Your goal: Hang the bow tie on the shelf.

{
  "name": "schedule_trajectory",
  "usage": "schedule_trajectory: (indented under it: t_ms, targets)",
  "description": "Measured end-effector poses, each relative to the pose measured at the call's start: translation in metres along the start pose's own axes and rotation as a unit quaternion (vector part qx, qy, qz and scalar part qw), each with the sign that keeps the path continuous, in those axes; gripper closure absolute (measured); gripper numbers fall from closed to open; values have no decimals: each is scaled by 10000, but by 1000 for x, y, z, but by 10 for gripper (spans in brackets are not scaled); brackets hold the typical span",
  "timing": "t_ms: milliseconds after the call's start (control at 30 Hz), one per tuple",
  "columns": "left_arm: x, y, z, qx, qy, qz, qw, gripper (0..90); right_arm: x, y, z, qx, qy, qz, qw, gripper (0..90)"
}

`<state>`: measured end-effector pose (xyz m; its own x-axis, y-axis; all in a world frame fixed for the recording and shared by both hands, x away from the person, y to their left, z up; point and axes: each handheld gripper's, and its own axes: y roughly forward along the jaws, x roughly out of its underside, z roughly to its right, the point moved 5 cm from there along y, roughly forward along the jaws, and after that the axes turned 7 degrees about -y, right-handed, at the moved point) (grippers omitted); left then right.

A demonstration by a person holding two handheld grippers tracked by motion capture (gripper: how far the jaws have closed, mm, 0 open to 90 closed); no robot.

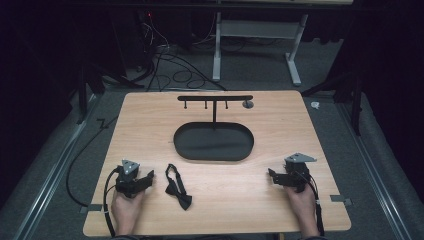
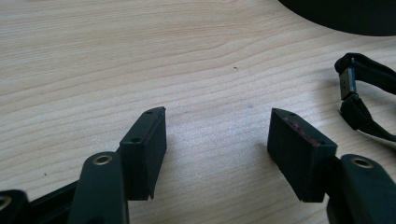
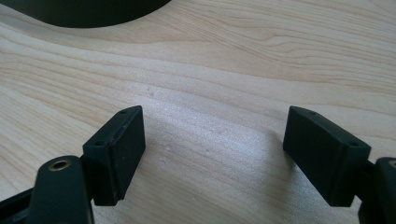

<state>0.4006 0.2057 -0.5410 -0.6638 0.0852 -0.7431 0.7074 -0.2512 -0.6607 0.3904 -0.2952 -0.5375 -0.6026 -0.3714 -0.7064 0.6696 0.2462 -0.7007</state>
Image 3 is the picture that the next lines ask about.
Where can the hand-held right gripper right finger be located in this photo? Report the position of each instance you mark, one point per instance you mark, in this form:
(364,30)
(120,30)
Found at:
(323,155)

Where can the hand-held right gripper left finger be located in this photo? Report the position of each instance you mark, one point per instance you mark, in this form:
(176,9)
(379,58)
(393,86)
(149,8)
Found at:
(116,155)

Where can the black round object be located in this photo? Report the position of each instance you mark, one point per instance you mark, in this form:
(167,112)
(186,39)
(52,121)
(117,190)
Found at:
(87,12)

